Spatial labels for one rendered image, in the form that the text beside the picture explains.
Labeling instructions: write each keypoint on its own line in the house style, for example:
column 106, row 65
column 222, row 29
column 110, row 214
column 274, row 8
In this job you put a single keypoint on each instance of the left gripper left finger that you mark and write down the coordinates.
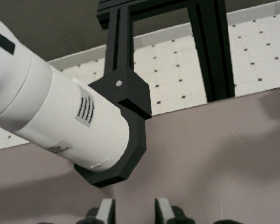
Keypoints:
column 106, row 213

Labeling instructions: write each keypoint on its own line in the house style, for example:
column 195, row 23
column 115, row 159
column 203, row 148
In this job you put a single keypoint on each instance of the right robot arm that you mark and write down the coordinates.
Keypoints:
column 42, row 106

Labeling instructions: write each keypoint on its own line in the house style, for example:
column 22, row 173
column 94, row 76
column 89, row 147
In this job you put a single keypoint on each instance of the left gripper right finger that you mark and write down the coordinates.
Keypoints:
column 166, row 214

